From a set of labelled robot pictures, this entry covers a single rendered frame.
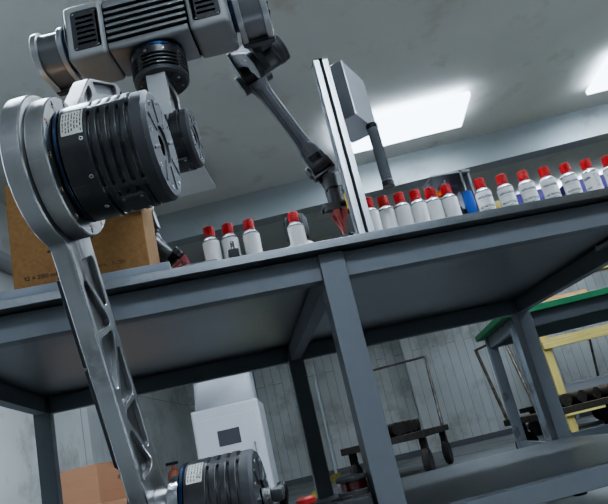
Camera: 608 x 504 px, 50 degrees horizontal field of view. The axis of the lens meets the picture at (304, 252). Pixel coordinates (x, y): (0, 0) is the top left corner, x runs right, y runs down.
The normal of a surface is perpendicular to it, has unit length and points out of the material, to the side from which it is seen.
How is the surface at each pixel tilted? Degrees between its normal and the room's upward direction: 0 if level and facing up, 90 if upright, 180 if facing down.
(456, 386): 90
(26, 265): 90
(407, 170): 90
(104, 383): 115
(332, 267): 90
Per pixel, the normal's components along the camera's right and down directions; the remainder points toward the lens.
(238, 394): -0.09, -0.58
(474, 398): -0.10, -0.28
